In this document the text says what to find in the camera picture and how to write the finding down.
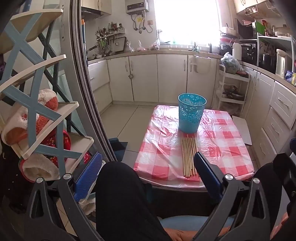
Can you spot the person's leg black trousers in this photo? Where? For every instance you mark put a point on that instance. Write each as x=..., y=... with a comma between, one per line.
x=263, y=170
x=124, y=199

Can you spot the person's right leg black trousers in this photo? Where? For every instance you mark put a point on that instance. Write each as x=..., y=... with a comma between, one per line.
x=263, y=170

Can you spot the blue perforated plastic basket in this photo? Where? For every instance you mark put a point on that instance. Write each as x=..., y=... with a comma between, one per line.
x=192, y=115

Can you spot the dark faucet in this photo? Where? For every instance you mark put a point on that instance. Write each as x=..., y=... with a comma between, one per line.
x=211, y=47

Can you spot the white rolling cart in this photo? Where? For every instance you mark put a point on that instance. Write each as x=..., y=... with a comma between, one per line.
x=245, y=80

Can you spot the white hanging bin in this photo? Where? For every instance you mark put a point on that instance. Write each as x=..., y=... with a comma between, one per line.
x=200, y=64

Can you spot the cream drawer cabinet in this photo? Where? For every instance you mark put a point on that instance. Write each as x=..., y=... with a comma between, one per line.
x=98, y=76

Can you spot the white thermos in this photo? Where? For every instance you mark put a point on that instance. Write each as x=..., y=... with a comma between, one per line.
x=236, y=51

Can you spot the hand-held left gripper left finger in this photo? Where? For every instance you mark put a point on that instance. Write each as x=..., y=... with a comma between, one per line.
x=89, y=176

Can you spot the white metal shelf rack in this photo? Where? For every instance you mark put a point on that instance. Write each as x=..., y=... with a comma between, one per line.
x=277, y=39

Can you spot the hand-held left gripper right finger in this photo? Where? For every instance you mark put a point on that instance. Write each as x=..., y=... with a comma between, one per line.
x=208, y=173

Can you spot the black microwave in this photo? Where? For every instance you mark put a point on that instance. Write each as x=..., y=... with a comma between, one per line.
x=246, y=30

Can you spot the green cutting board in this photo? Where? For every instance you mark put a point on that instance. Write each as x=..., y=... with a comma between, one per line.
x=260, y=29

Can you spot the cream base cabinet with drawers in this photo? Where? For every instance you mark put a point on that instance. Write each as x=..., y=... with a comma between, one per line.
x=277, y=109

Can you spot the dark tray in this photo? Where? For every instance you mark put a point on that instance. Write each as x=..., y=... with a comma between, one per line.
x=120, y=44

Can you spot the blue and cream shoe rack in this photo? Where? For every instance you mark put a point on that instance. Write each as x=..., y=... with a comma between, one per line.
x=34, y=104

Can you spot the blue yellow box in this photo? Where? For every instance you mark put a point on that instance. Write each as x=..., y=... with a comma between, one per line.
x=290, y=77

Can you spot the clear plastic bag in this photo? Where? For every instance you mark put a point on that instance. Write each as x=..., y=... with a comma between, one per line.
x=130, y=47
x=141, y=47

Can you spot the cream base cabinet with doors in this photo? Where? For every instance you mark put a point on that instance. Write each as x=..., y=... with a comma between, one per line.
x=161, y=76

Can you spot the red patterned slipper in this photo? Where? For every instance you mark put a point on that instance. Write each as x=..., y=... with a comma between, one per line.
x=66, y=141

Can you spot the cream upper cabinet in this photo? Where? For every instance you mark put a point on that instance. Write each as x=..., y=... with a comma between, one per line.
x=247, y=4
x=105, y=5

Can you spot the blue stool seat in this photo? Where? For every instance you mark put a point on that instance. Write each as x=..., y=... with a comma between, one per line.
x=192, y=222

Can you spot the person's left leg black trousers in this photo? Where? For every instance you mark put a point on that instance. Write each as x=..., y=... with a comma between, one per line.
x=124, y=199

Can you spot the white flat board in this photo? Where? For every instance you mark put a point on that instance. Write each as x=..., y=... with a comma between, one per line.
x=242, y=129

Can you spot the black toaster oven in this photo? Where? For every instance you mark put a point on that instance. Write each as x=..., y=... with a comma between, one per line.
x=251, y=54

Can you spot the wall rack with utensils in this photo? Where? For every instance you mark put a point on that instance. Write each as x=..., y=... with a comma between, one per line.
x=108, y=34

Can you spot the orange cushion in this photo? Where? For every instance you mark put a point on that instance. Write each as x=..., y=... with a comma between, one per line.
x=185, y=235

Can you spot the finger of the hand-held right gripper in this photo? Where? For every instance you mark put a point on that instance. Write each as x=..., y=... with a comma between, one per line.
x=285, y=168

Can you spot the range hood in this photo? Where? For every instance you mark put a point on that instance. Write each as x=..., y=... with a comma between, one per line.
x=90, y=12

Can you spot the wall water heater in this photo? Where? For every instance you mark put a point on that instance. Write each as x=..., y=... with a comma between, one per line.
x=136, y=7

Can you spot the pots on cart shelf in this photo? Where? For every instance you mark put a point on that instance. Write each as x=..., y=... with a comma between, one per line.
x=232, y=93

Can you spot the stacked dishes and lids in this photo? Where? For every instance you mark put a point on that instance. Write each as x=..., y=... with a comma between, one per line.
x=227, y=37

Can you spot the dark cooking pot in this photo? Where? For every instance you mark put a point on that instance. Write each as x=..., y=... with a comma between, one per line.
x=267, y=62

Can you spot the bright window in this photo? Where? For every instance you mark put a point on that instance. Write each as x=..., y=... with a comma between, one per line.
x=185, y=20

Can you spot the orange white plush slipper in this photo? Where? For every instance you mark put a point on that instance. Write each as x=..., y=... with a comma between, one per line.
x=20, y=125

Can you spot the pink checked plastic tablecloth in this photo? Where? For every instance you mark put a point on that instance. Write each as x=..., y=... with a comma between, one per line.
x=161, y=162

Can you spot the sliding door frame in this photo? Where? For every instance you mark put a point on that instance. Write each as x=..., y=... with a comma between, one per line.
x=87, y=81

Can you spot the plastic bag of greens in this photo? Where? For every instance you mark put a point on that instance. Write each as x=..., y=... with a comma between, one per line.
x=231, y=63

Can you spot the row of wooden chopsticks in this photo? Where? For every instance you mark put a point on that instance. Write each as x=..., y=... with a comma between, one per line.
x=188, y=160

